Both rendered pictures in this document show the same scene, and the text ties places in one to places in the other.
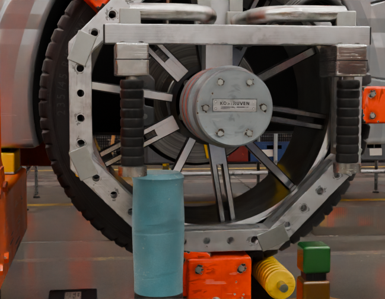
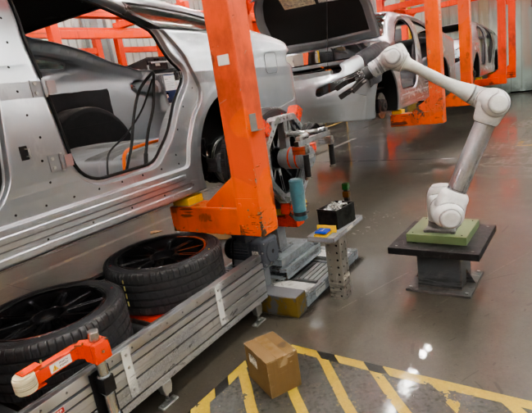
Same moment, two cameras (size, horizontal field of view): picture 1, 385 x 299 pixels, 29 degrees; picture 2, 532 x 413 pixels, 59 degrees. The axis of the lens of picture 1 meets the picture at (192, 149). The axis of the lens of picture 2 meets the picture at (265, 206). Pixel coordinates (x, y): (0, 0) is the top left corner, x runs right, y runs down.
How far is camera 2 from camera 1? 235 cm
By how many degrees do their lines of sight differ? 47
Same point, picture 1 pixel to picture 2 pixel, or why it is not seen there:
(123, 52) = (306, 148)
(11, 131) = (200, 185)
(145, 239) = (301, 197)
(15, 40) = (195, 151)
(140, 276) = (300, 207)
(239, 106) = (311, 156)
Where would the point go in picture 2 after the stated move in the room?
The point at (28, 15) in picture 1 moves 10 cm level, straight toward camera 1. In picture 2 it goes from (197, 141) to (210, 140)
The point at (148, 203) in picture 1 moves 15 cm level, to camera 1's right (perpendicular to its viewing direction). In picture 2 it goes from (300, 187) to (314, 181)
